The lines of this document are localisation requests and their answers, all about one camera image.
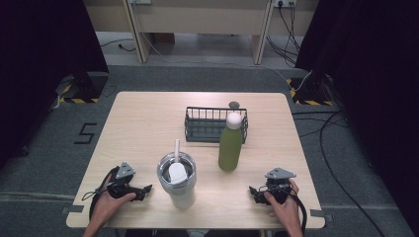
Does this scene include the beige desk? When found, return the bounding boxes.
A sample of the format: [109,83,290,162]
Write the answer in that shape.
[82,0,321,66]

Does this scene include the person's left hand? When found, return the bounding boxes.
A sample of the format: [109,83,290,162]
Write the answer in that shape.
[92,174,137,229]

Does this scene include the grey tape strip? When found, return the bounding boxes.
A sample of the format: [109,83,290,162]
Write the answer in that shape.
[60,204,85,215]
[309,208,335,222]

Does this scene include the bundle of black cables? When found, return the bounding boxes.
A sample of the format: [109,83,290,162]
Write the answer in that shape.
[265,0,302,69]

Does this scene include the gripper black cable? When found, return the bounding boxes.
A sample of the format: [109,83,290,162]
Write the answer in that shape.
[288,192,308,237]
[81,166,121,222]

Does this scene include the stand base with hazard tape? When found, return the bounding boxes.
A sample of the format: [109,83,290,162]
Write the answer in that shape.
[53,71,110,105]
[286,76,334,108]

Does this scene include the green bottle with white cap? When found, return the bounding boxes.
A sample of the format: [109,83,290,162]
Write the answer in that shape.
[217,112,244,173]

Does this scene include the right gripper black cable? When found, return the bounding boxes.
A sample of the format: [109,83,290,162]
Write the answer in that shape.
[288,192,308,237]

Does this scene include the brown box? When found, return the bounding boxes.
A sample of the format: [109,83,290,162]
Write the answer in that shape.
[152,32,176,45]

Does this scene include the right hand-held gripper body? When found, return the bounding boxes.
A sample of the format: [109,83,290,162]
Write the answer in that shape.
[260,167,297,205]

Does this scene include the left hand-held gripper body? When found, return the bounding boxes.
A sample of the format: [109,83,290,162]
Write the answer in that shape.
[107,160,146,202]

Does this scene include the white tumbler with straw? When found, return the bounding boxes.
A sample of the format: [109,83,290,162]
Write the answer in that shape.
[156,138,198,210]

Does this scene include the person's right hand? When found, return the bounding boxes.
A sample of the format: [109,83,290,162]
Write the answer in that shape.
[263,178,302,229]

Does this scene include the long black floor cable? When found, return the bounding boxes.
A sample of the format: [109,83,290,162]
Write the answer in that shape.
[318,111,387,237]

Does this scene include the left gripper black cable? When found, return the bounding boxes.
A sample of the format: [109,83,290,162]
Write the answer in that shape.
[81,166,121,222]

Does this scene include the short black floor cable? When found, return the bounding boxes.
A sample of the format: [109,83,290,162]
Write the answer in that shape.
[99,38,136,53]

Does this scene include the dark wire basket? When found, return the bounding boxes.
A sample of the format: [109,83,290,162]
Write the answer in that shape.
[184,106,249,145]

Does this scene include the white wall socket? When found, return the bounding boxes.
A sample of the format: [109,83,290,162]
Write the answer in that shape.
[273,0,298,9]

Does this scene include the dark curtain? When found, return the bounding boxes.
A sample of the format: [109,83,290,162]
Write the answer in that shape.
[294,0,419,233]
[0,0,110,171]

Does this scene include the thin black floor cables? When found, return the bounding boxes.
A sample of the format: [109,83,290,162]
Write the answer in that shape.
[291,110,351,138]

